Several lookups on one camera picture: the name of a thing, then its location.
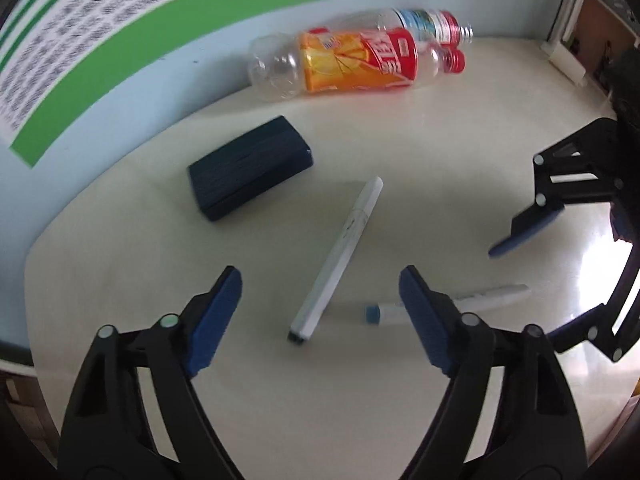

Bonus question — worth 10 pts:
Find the white marker blue cap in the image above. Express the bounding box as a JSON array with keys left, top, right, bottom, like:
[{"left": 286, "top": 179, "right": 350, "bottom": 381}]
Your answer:
[{"left": 366, "top": 284, "right": 532, "bottom": 326}]

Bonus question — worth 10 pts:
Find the large clear landscape-label bottle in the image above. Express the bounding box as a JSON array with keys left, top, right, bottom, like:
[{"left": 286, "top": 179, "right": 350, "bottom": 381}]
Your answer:
[{"left": 316, "top": 8, "right": 474, "bottom": 48}]

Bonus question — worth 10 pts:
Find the white shelf unit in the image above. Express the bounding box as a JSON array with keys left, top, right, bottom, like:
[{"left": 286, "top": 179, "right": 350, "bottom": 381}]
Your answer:
[{"left": 541, "top": 0, "right": 639, "bottom": 92}]

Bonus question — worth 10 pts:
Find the white marker black cap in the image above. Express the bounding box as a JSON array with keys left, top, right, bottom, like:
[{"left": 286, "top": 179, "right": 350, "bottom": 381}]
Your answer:
[{"left": 288, "top": 177, "right": 384, "bottom": 344}]

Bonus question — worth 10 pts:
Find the green white wall poster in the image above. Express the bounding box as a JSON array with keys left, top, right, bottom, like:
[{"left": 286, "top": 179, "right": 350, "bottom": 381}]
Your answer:
[{"left": 1, "top": 0, "right": 321, "bottom": 167}]

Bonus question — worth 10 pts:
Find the orange label plastic bottle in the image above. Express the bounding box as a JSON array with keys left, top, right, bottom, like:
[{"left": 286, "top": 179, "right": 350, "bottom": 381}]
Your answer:
[{"left": 247, "top": 28, "right": 466, "bottom": 101}]

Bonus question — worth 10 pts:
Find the dark blue board eraser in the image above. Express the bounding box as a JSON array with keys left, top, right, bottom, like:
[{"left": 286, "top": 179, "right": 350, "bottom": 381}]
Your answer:
[{"left": 188, "top": 116, "right": 314, "bottom": 222}]

